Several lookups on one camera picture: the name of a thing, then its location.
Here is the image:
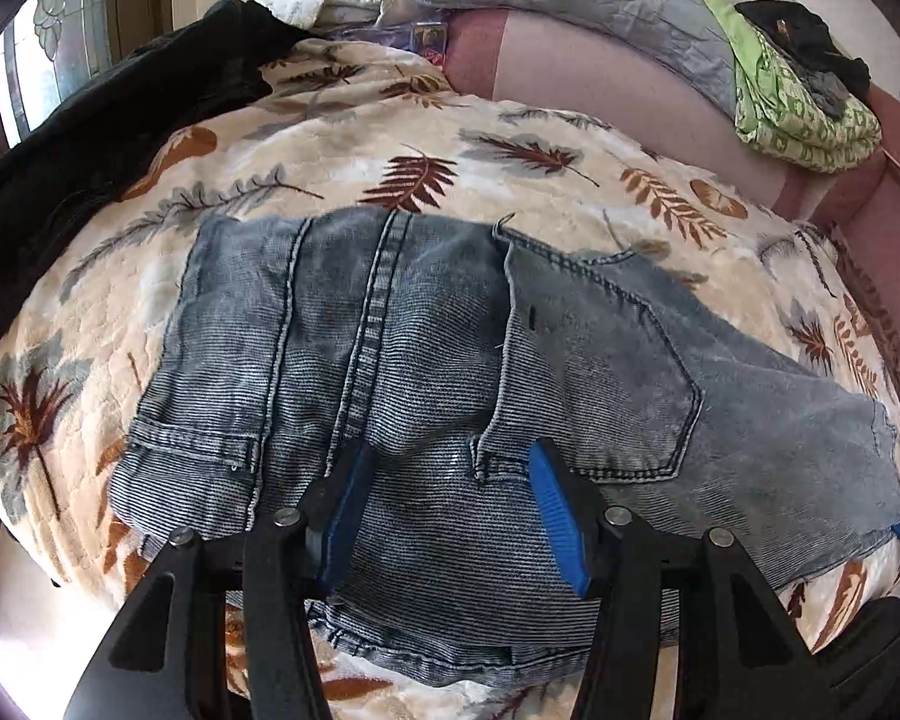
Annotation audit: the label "grey acid-wash denim jeans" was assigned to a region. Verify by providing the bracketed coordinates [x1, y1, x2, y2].
[110, 208, 900, 688]

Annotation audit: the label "dark green garment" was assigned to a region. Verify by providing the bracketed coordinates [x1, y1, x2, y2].
[0, 0, 312, 340]

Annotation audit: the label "green patterned folded blanket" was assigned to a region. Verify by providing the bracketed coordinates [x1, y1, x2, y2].
[702, 0, 883, 174]

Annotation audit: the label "cream leaf-print blanket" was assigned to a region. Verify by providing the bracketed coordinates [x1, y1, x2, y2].
[0, 41, 900, 632]

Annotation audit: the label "black clothes pile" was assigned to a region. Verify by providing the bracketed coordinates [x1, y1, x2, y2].
[735, 0, 871, 121]

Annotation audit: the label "stained glass window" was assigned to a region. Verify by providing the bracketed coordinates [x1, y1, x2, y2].
[0, 0, 112, 146]

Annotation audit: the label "pink sofa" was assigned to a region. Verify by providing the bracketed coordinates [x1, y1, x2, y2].
[445, 10, 900, 359]

